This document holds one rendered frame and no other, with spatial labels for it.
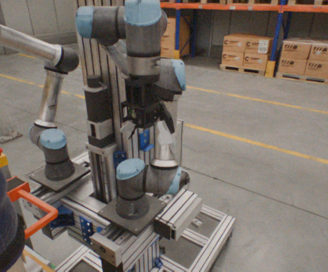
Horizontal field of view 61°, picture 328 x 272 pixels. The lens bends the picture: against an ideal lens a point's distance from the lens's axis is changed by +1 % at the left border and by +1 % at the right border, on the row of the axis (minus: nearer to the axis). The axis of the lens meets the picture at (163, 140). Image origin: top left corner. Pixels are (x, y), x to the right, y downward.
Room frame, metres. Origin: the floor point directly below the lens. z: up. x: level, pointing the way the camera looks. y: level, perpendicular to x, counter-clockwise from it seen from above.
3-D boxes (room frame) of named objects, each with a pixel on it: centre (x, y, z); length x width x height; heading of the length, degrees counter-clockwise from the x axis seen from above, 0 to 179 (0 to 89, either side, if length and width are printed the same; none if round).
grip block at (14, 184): (0.91, 0.60, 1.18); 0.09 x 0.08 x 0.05; 147
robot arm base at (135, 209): (0.96, 0.13, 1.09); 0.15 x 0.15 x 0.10
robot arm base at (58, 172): (1.23, 0.55, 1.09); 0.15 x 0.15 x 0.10
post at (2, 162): (1.47, 1.01, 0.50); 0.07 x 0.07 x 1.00; 57
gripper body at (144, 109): (0.63, 0.05, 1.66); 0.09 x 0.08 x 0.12; 146
